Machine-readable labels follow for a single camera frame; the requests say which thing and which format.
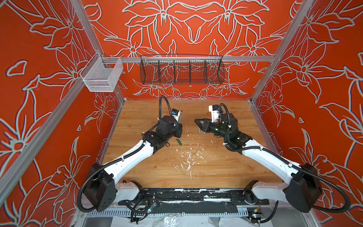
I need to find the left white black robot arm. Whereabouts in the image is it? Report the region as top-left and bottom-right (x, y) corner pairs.
(77, 115), (182, 213)

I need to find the grey slotted cable duct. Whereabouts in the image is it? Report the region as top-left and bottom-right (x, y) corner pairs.
(86, 206), (248, 218)

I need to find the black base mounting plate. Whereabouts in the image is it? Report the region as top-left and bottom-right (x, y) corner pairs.
(132, 188), (270, 206)

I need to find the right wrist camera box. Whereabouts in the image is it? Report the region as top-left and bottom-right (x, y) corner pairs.
(209, 105), (221, 123)

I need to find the black wire mesh basket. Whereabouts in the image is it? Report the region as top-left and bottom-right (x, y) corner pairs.
(140, 54), (226, 85)

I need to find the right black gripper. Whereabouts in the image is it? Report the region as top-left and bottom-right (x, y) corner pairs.
(193, 118), (232, 141)

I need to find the right black corrugated cable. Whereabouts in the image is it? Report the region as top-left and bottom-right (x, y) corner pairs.
(219, 103), (351, 223)

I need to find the white wire mesh basket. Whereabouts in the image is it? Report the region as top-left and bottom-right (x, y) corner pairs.
(80, 55), (123, 92)

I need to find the left black corrugated cable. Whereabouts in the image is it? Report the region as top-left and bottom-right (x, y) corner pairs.
(77, 96), (174, 213)

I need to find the black corrugated cable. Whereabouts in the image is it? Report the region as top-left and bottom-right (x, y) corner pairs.
(219, 103), (351, 223)
(77, 96), (174, 213)

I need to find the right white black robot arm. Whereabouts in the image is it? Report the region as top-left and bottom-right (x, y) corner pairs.
(194, 113), (322, 213)

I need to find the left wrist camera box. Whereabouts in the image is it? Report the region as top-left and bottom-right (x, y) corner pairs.
(172, 109), (181, 123)

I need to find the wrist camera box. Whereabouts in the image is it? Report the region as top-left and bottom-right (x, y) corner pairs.
(209, 105), (221, 123)
(172, 109), (181, 123)

